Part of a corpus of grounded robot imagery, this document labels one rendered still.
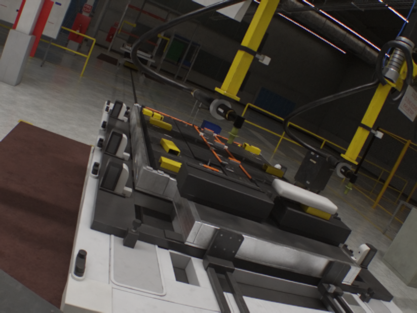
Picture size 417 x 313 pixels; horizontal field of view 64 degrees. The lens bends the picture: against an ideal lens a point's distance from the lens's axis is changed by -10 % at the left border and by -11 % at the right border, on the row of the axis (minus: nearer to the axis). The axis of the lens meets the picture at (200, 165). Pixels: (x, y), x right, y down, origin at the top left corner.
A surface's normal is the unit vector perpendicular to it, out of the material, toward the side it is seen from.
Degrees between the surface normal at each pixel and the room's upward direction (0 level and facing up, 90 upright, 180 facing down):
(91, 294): 0
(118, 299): 0
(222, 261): 0
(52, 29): 90
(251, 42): 90
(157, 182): 90
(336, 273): 90
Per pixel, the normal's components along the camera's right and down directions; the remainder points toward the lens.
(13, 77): 0.20, 0.35
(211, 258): 0.40, -0.88
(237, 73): 0.40, 0.41
